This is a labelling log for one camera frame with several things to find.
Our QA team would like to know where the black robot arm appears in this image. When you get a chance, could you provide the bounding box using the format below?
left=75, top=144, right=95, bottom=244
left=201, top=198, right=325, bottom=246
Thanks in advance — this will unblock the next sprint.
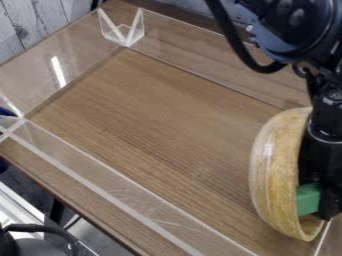
left=237, top=0, right=342, bottom=220

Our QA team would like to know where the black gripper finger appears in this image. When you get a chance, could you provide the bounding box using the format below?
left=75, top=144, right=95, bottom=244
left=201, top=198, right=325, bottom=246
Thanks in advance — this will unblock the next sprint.
left=318, top=186, right=342, bottom=221

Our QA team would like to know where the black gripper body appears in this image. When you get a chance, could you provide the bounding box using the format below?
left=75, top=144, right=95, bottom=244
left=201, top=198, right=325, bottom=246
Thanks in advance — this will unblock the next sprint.
left=298, top=128, right=342, bottom=198

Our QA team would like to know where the light wooden bowl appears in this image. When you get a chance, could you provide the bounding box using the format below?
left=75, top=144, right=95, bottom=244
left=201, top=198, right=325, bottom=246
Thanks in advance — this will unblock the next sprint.
left=249, top=107, right=325, bottom=242

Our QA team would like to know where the green rectangular block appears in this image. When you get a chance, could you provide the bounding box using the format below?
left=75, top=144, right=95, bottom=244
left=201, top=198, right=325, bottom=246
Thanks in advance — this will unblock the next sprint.
left=297, top=183, right=321, bottom=217

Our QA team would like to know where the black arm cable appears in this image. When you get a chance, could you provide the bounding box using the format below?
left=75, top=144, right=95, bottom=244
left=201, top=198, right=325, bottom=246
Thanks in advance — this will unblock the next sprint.
left=204, top=0, right=289, bottom=75

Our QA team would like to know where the clear acrylic corner bracket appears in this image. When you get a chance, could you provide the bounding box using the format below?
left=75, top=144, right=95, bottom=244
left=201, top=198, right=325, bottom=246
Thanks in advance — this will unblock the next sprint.
left=98, top=8, right=145, bottom=48

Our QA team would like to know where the black cable loop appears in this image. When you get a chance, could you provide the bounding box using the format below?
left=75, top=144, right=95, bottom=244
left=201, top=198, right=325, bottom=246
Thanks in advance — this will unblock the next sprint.
left=0, top=223, right=82, bottom=256

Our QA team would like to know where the black table leg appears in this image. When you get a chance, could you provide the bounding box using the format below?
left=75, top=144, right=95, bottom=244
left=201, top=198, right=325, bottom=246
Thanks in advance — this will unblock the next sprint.
left=50, top=199, right=66, bottom=224

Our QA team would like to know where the clear acrylic wall panel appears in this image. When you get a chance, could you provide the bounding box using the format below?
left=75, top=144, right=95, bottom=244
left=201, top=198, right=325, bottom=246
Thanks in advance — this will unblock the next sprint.
left=0, top=105, right=209, bottom=256

